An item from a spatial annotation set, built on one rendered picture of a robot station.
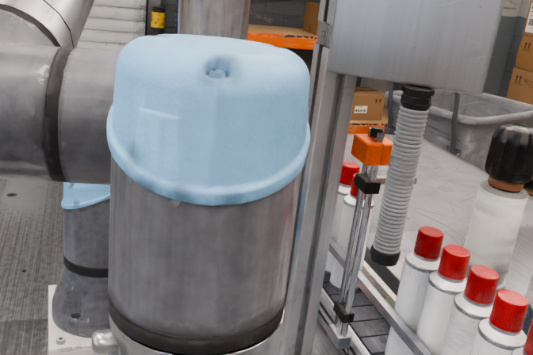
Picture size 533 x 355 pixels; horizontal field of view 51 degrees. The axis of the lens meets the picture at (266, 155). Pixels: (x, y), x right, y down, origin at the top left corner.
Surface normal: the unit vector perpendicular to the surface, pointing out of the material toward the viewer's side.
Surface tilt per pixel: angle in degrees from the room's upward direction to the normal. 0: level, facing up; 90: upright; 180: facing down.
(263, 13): 90
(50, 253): 0
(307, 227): 90
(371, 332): 0
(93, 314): 70
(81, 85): 49
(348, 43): 90
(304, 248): 90
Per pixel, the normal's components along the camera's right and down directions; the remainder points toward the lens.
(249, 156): 0.44, 0.26
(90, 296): -0.06, -0.04
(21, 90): 0.13, -0.22
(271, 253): 0.72, 0.28
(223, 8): 0.29, 0.51
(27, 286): 0.11, -0.94
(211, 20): 0.00, 0.50
